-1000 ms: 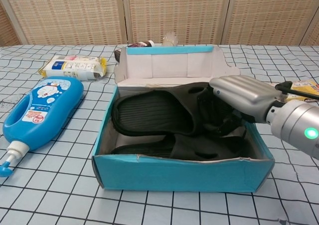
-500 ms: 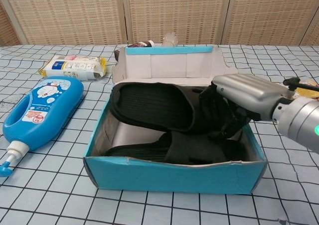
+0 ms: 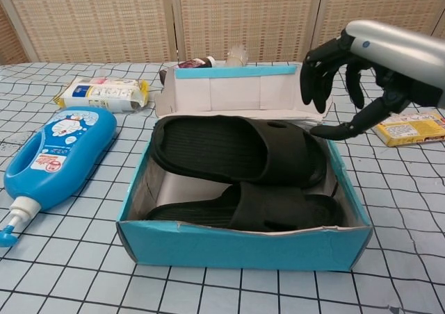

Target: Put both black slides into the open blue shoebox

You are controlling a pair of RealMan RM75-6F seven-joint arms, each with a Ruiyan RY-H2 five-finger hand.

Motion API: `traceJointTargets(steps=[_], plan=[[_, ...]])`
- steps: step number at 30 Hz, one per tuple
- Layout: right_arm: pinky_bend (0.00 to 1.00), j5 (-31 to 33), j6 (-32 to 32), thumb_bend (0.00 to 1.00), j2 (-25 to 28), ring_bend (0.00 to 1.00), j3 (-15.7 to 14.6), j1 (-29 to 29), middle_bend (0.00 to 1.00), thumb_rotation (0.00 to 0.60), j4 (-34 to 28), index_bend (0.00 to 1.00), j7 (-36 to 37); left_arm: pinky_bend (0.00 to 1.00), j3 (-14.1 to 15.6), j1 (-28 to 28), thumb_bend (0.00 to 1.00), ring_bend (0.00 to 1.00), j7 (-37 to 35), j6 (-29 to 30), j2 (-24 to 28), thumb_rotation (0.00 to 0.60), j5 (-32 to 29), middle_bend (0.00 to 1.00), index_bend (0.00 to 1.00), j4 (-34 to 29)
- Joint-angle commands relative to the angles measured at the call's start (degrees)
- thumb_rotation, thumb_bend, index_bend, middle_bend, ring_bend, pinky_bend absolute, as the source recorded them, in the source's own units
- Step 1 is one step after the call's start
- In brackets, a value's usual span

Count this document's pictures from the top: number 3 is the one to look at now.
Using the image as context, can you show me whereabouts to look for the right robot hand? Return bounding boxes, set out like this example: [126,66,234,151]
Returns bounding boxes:
[300,19,445,141]

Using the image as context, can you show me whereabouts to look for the black rubber slipper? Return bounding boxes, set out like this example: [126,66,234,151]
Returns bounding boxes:
[151,115,331,190]
[145,181,343,232]

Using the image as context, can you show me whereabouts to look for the blue cardboard shoe box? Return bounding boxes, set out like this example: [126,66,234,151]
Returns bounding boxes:
[116,63,373,272]

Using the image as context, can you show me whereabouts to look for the yellow flat package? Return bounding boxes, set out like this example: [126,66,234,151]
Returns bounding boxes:
[371,110,445,147]

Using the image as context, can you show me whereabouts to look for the dark brown labelled bottle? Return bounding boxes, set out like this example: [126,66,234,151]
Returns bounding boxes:
[159,56,217,85]

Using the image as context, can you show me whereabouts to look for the beige woven folding screen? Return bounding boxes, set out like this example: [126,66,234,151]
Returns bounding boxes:
[0,0,445,65]

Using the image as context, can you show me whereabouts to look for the white wet wipes pack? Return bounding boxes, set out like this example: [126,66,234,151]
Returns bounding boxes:
[54,76,149,114]

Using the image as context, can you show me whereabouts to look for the blue cartoon pump bottle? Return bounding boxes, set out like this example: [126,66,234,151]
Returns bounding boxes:
[0,107,118,248]

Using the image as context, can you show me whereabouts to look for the checked light blue tablecloth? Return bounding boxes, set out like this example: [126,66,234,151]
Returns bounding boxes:
[0,62,445,314]

